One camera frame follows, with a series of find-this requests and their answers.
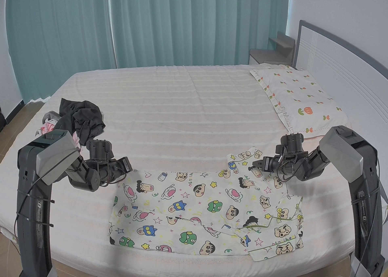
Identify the bed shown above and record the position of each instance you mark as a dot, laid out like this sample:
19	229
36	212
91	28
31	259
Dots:
182	103

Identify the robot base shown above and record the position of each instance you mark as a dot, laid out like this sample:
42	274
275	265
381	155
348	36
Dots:
356	266

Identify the pile of clothes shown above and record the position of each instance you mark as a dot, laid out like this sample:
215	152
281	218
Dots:
88	118

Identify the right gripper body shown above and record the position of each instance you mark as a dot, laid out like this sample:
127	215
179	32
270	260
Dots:
275	165

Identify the grey bedside table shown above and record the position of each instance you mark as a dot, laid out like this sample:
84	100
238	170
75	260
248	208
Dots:
266	56

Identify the white printed pillow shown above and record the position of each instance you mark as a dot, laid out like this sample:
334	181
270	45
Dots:
303	97

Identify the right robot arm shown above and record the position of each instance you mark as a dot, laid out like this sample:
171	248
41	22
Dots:
363	209

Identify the black chest of drawers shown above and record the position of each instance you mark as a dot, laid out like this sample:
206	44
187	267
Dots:
2	121

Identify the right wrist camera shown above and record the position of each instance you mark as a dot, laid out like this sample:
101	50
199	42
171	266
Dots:
279	150

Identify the blue-green curtain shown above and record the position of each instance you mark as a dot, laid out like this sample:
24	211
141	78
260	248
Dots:
60	27
197	12

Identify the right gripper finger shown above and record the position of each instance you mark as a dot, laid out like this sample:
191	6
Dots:
259	162
258	169

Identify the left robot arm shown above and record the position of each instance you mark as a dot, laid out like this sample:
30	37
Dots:
33	224

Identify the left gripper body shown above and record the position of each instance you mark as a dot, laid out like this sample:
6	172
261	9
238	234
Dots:
119	169

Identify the white printed pyjama top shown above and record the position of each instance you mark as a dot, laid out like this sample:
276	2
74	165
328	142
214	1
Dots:
197	209

